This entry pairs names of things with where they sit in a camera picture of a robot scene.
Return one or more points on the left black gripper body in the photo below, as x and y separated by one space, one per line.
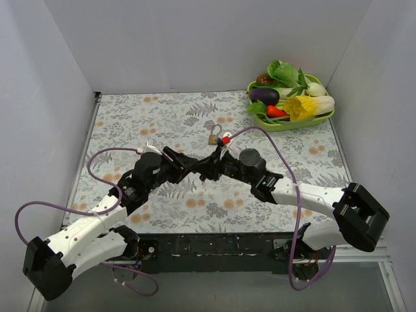
175 161

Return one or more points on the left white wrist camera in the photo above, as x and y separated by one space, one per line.
149 148

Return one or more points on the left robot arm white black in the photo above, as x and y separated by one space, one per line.
53 263

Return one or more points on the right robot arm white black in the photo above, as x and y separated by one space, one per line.
355 217

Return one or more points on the brass padlock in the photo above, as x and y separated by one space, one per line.
216 130

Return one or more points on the purple toy eggplant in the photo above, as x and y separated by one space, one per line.
268 96

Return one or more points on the red toy pepper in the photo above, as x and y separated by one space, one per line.
274 112

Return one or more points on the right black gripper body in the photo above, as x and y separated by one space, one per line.
218 160

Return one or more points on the green toy lettuce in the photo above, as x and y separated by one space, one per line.
287 74

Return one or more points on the floral patterned mat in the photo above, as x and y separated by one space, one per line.
183 122

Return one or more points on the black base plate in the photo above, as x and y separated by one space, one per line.
214 252

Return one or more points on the yellow toy cabbage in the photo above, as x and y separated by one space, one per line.
305 107

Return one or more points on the brown toy mushroom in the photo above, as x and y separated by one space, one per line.
265 80

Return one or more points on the white toy radish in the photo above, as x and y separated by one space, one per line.
315 89

